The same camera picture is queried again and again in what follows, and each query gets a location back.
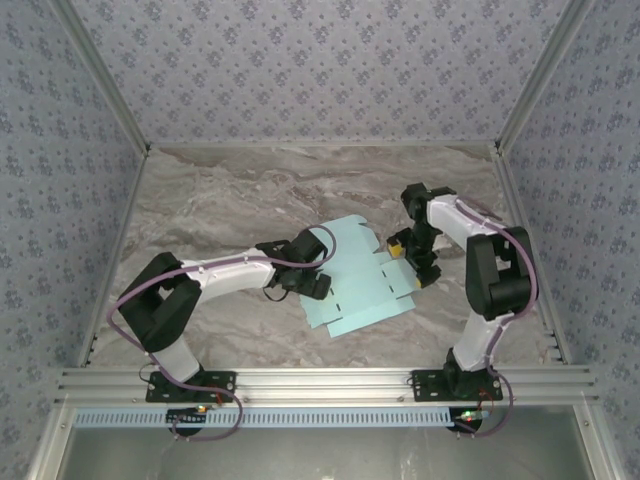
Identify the aluminium mounting rail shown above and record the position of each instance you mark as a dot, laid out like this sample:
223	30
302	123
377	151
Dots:
325	385

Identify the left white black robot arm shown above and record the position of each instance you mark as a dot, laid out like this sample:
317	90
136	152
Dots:
225	275

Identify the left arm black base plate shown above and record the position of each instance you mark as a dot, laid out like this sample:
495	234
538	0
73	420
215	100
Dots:
220	387

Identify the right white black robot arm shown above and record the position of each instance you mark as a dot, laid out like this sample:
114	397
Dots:
472	345

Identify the aluminium frame post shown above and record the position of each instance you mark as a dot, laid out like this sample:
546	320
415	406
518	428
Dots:
106	75
541	75

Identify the light blue paper box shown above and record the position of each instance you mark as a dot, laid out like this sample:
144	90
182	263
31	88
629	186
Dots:
360	300

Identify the aluminium table side rail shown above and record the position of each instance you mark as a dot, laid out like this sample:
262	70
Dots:
116	250
516	200

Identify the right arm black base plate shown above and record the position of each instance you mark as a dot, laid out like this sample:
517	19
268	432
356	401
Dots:
425	390

